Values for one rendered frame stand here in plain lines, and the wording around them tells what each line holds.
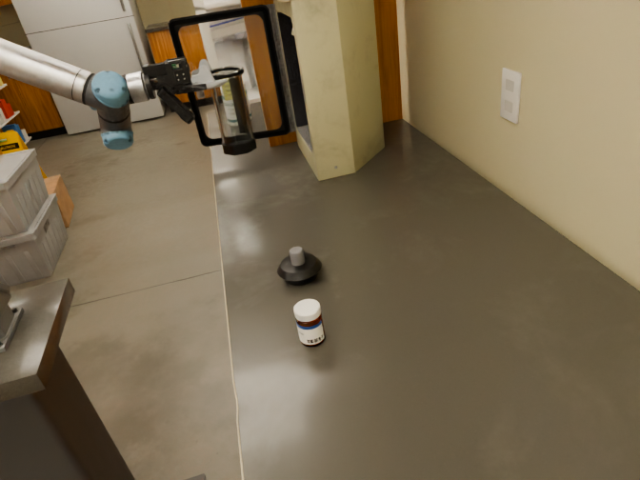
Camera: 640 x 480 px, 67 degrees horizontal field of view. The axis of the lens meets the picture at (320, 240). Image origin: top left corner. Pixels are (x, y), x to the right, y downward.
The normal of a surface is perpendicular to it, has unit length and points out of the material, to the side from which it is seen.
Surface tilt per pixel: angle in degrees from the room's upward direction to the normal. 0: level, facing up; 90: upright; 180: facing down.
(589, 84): 90
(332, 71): 90
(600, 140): 90
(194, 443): 0
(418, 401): 0
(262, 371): 0
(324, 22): 90
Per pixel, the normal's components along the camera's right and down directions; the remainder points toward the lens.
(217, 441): -0.14, -0.85
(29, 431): 0.26, 0.47
